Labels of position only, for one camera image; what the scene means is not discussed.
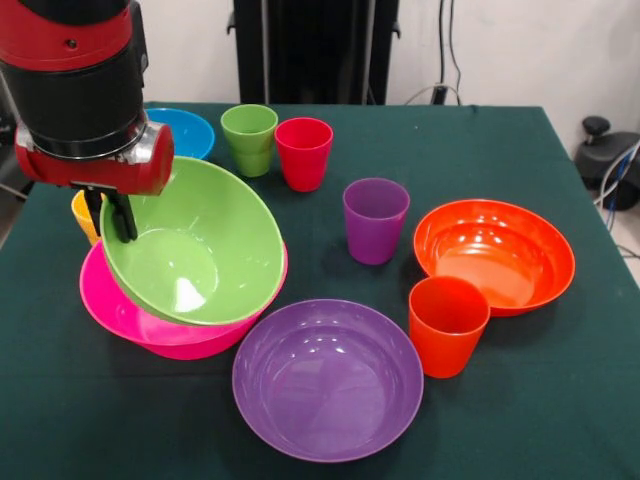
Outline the grey cable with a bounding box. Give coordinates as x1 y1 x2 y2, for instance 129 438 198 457
593 142 640 206

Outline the red cup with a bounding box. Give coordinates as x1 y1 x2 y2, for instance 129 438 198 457
274 117 334 193

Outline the blue bowl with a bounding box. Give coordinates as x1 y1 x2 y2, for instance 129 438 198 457
144 107 216 162

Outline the yellow cup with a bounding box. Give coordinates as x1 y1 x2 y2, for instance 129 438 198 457
70 189 104 246

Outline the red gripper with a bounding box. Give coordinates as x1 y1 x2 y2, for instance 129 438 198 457
13 122 176 245

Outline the purple cup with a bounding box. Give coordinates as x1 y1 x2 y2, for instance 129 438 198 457
342 177 411 266

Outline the purple bowl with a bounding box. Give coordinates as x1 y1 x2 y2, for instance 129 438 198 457
231 298 425 464

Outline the dark green tablecloth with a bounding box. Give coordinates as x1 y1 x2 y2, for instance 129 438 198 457
0 101 640 480

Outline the green cup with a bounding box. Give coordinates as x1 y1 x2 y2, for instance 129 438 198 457
228 144 276 178
220 103 279 154

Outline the orange cup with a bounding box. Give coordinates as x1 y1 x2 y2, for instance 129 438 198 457
408 275 491 380

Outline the black cable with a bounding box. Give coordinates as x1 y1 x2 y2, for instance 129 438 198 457
448 0 463 106
438 0 447 89

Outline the orange bowl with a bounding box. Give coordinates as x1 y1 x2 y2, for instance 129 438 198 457
413 198 577 318

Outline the green bowl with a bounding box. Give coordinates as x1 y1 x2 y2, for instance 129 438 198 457
98 155 286 327

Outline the pink bowl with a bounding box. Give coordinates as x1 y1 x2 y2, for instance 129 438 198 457
79 238 290 361

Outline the blue cable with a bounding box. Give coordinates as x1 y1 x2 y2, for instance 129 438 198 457
605 143 634 216

